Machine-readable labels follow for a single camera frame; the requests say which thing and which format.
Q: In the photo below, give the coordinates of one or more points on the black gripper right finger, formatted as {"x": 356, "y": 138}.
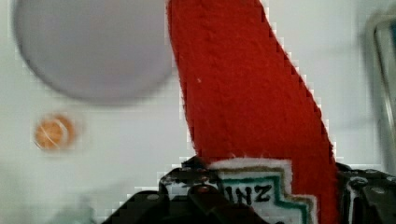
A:
{"x": 366, "y": 196}

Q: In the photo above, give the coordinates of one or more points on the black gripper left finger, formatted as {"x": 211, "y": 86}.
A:
{"x": 183, "y": 199}

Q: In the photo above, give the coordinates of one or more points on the red plush ketchup bottle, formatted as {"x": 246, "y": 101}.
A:
{"x": 253, "y": 122}

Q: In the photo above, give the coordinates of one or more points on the grey round plate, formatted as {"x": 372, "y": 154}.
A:
{"x": 105, "y": 52}

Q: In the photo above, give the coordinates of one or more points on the orange slice toy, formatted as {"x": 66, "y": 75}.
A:
{"x": 55, "y": 132}

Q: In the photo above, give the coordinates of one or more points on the silver toaster oven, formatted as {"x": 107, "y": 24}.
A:
{"x": 379, "y": 45}

